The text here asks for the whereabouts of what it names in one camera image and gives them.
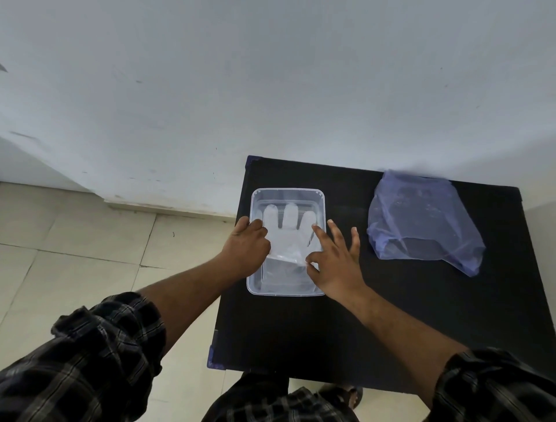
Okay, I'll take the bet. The person's right forearm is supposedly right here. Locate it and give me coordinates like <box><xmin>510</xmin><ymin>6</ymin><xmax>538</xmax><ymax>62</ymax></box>
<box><xmin>331</xmin><ymin>283</ymin><xmax>471</xmax><ymax>409</ymax></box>

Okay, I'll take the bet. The black sandal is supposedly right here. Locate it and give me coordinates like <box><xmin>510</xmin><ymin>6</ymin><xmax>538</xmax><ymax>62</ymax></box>
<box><xmin>318</xmin><ymin>383</ymin><xmax>364</xmax><ymax>410</ymax></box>

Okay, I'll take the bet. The person's left forearm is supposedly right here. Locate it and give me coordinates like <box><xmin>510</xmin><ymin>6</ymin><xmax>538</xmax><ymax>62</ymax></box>
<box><xmin>138</xmin><ymin>254</ymin><xmax>244</xmax><ymax>355</ymax></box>

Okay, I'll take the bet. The blue plastic bag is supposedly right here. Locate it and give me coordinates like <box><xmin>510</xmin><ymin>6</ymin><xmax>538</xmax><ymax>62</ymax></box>
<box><xmin>367</xmin><ymin>169</ymin><xmax>487</xmax><ymax>278</ymax></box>

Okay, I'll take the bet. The clear plastic container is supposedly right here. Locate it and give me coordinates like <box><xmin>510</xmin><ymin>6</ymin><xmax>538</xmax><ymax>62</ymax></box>
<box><xmin>246</xmin><ymin>187</ymin><xmax>327</xmax><ymax>298</ymax></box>

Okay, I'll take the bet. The clear plastic glove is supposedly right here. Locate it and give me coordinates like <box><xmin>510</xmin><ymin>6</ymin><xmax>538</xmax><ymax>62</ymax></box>
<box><xmin>262</xmin><ymin>203</ymin><xmax>325</xmax><ymax>268</ymax></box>

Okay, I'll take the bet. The person's left hand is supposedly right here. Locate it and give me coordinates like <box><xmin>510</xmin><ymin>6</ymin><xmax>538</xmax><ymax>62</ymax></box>
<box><xmin>219</xmin><ymin>216</ymin><xmax>272</xmax><ymax>279</ymax></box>

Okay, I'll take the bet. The person's right hand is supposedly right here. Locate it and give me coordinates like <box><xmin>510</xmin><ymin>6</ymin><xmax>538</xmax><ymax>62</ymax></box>
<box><xmin>305</xmin><ymin>219</ymin><xmax>370</xmax><ymax>302</ymax></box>

